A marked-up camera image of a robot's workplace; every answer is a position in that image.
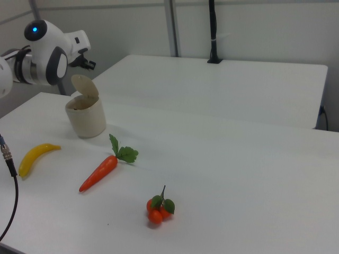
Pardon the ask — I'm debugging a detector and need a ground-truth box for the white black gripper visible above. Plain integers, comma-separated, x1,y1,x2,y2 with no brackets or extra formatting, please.
65,30,97,71

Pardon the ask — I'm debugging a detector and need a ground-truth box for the beige garbage bin with lid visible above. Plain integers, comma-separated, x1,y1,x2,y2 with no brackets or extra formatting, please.
65,74,107,139

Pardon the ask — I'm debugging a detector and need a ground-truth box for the orange toy carrot with leaves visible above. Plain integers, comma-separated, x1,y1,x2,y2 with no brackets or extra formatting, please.
78,133,139,193

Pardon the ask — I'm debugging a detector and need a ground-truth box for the yellow toy banana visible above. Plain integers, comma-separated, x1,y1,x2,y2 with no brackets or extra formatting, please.
18,143,62,178

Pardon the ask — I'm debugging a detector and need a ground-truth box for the white side table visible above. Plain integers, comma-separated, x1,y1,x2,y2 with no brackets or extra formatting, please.
71,55,328,130

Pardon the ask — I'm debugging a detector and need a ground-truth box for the black pole with base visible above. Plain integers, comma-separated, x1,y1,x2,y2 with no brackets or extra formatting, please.
207,0,223,65

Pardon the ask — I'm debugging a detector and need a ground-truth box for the orange toy tomato bunch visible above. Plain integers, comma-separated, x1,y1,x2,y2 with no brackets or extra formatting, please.
146,185,176,225

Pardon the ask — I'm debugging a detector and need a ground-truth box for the black cable with metal connector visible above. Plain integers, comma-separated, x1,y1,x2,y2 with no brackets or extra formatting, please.
0,133,19,243

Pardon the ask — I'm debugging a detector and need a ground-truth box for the thin black cable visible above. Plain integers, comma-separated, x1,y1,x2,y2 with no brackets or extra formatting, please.
319,105,329,131

